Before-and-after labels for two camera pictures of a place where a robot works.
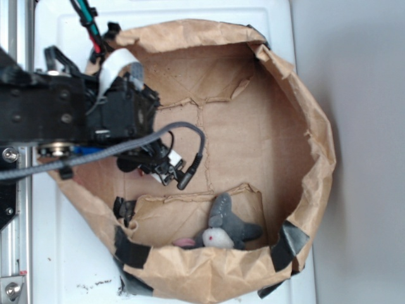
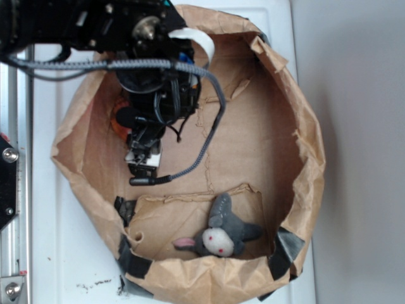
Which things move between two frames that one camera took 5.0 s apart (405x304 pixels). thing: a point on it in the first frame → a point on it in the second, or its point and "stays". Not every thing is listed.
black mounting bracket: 9,161 stays
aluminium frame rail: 16,239 stays
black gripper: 125,113 → 157,99
